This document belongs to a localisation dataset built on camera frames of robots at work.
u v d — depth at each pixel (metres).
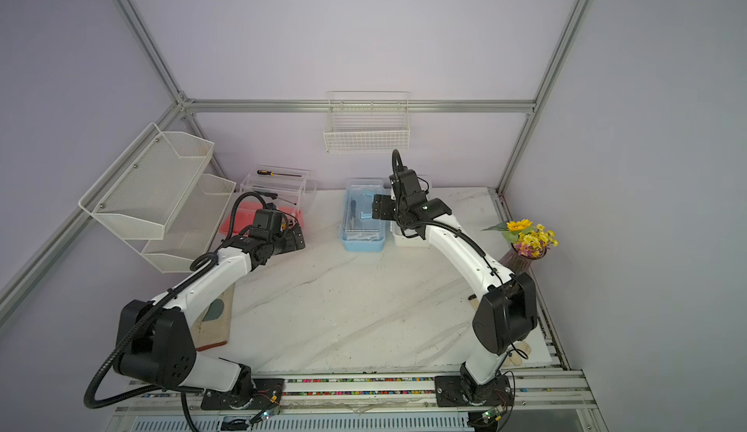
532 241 0.75
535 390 0.75
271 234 0.68
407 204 0.62
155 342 0.42
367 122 0.96
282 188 1.10
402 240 0.99
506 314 0.45
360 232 0.97
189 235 0.93
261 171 1.11
